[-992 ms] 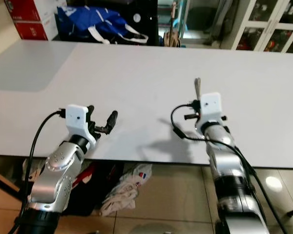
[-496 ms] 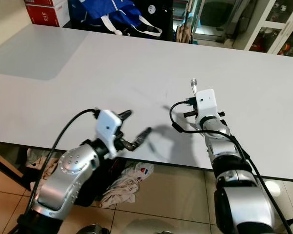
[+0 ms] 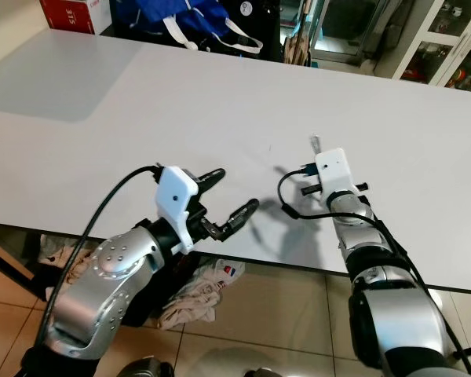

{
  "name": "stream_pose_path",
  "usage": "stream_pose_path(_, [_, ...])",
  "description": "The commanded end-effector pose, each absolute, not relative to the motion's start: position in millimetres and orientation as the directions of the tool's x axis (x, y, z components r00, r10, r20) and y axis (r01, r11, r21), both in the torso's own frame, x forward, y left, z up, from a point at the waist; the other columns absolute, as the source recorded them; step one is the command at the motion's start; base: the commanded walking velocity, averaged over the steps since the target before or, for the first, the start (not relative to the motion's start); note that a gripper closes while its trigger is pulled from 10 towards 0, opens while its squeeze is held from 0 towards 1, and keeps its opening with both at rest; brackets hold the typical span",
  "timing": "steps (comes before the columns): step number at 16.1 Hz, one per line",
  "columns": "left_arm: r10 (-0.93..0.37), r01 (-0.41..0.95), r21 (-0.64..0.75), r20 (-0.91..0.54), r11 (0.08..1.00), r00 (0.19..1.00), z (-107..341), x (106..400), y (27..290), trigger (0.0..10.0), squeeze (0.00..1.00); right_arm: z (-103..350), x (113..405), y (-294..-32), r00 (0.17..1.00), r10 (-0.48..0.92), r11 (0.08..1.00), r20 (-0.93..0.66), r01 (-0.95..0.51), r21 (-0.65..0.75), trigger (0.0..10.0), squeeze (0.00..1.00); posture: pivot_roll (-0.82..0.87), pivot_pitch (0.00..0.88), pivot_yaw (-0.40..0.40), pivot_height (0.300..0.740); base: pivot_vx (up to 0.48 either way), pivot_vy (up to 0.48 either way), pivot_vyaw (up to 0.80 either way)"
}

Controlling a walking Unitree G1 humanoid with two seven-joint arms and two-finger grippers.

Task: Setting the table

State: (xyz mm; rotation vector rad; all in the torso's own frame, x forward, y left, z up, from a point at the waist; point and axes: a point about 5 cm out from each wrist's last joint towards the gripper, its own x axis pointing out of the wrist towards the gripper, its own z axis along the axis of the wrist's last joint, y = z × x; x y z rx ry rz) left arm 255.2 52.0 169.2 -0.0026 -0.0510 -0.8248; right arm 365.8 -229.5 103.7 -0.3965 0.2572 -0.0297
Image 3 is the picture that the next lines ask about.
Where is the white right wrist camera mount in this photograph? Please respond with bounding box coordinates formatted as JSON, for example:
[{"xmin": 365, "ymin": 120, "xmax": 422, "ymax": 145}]
[{"xmin": 314, "ymin": 149, "xmax": 356, "ymax": 214}]

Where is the black table frame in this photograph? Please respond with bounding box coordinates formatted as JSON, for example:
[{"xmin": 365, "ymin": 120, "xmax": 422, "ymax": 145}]
[{"xmin": 0, "ymin": 222, "xmax": 46, "ymax": 309}]

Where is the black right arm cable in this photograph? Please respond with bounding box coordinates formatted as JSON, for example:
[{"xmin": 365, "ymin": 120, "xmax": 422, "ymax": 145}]
[{"xmin": 277, "ymin": 163, "xmax": 468, "ymax": 362}]

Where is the blue bag with white straps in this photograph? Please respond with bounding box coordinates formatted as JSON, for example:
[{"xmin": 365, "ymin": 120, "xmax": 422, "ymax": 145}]
[{"xmin": 110, "ymin": 0, "xmax": 264, "ymax": 54}]

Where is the dark glass cabinet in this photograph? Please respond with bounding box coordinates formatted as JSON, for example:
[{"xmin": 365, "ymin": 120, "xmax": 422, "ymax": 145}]
[{"xmin": 297, "ymin": 0, "xmax": 403, "ymax": 76}]

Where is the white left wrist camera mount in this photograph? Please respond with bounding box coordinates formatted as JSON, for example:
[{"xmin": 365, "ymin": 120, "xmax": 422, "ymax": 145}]
[{"xmin": 155, "ymin": 167, "xmax": 201, "ymax": 255}]

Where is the beige cloth with flag print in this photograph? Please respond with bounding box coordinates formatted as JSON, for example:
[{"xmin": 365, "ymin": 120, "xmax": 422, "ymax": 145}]
[{"xmin": 157, "ymin": 258, "xmax": 246, "ymax": 332}]

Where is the white glass door cabinet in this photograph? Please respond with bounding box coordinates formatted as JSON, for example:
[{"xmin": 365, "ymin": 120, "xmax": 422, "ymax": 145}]
[{"xmin": 396, "ymin": 0, "xmax": 471, "ymax": 95}]

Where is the red cardboard box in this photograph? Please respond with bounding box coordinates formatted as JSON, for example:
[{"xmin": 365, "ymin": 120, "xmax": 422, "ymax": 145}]
[{"xmin": 41, "ymin": 0, "xmax": 112, "ymax": 35}]

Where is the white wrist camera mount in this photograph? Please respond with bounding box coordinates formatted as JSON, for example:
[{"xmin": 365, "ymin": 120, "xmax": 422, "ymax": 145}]
[
  {"xmin": 314, "ymin": 149, "xmax": 356, "ymax": 214},
  {"xmin": 155, "ymin": 167, "xmax": 201, "ymax": 255}
]

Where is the beige crumpled cloth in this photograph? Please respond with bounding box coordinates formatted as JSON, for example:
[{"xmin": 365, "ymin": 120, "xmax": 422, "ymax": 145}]
[{"xmin": 34, "ymin": 230, "xmax": 107, "ymax": 303}]

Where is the black bag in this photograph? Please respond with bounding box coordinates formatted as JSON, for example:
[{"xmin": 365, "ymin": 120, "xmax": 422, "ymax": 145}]
[{"xmin": 232, "ymin": 0, "xmax": 287, "ymax": 57}]

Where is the grey robot leg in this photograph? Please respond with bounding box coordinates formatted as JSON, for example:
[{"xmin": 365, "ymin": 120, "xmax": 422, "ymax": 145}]
[{"xmin": 116, "ymin": 357, "xmax": 195, "ymax": 377}]

